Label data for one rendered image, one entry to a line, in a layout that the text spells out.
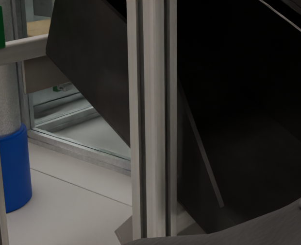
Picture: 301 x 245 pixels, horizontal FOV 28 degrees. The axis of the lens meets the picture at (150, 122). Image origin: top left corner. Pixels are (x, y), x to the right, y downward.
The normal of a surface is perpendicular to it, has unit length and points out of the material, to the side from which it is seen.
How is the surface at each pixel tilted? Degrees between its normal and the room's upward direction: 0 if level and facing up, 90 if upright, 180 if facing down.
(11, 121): 90
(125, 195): 0
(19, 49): 90
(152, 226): 90
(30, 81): 90
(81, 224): 0
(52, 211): 0
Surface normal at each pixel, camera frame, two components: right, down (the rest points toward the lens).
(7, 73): 0.90, 0.13
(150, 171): -0.64, 0.25
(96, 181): -0.01, -0.95
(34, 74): 0.77, 0.20
